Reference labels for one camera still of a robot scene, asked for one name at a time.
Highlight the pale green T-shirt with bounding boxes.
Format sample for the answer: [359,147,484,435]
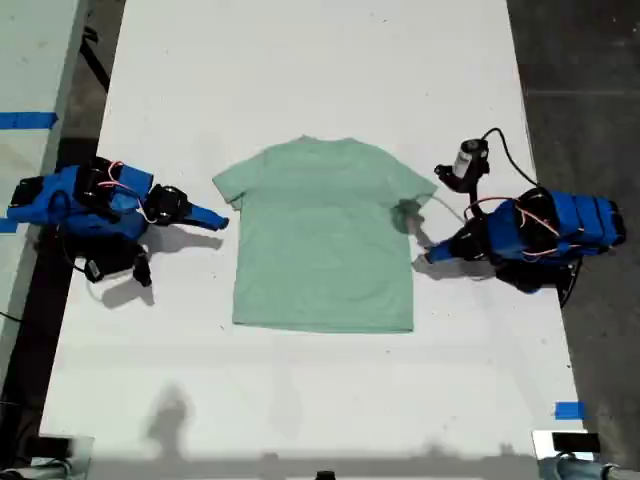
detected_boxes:
[211,133,440,335]

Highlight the black metal strut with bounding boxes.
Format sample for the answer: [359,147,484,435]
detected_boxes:
[81,24,112,95]

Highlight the long blue tape strip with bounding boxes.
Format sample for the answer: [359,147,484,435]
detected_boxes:
[0,112,60,129]

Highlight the pale side table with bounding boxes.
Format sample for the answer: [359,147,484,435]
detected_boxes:
[0,0,90,374]

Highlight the small white box black top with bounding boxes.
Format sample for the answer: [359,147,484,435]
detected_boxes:
[29,434,96,469]
[530,428,602,462]

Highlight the pale grey tube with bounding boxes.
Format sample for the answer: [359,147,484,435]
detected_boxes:
[537,453,624,480]
[27,458,76,480]

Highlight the short black camera stalk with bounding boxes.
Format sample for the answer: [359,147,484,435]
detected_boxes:
[467,187,484,224]

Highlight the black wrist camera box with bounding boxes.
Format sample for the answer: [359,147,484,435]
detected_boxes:
[83,248,153,288]
[433,138,491,195]

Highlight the black camera cable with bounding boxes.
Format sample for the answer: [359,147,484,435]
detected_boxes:
[479,127,542,190]

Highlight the black base power cable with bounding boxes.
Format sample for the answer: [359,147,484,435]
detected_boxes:
[558,257,585,309]

